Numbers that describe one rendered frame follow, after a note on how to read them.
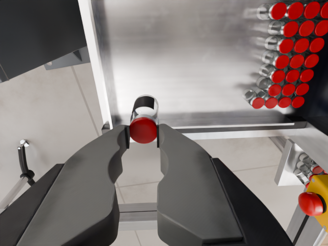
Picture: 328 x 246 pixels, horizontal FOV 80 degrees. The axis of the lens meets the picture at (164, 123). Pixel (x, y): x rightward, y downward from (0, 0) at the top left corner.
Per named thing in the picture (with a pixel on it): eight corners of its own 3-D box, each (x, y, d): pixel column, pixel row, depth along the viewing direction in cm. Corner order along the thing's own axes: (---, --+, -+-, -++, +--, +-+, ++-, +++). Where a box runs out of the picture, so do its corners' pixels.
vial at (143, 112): (158, 93, 17) (159, 115, 13) (158, 116, 18) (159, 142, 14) (133, 93, 17) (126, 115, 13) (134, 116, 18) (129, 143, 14)
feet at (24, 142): (29, 138, 144) (17, 150, 132) (50, 188, 168) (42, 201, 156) (18, 139, 144) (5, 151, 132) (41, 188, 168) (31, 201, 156)
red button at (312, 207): (319, 186, 36) (336, 204, 33) (312, 201, 38) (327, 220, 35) (298, 187, 36) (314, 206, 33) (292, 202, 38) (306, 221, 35)
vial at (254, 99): (254, 88, 37) (266, 97, 33) (252, 99, 38) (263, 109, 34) (242, 88, 37) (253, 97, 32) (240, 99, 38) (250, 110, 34)
